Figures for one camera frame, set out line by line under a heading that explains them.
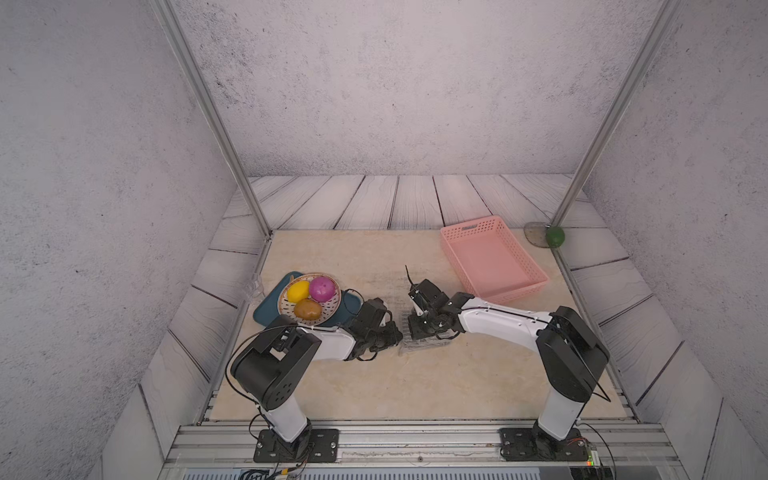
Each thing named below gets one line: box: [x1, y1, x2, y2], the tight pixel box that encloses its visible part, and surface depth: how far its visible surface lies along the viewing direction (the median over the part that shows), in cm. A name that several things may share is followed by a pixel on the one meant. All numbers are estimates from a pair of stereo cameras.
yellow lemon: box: [287, 280, 310, 303], surface depth 98 cm
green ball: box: [546, 226, 566, 248], surface depth 117 cm
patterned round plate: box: [277, 273, 342, 326], surface depth 98 cm
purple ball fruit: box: [310, 276, 335, 303], surface depth 98 cm
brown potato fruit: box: [294, 298, 322, 321], surface depth 95 cm
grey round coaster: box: [524, 222, 549, 248], surface depth 122 cm
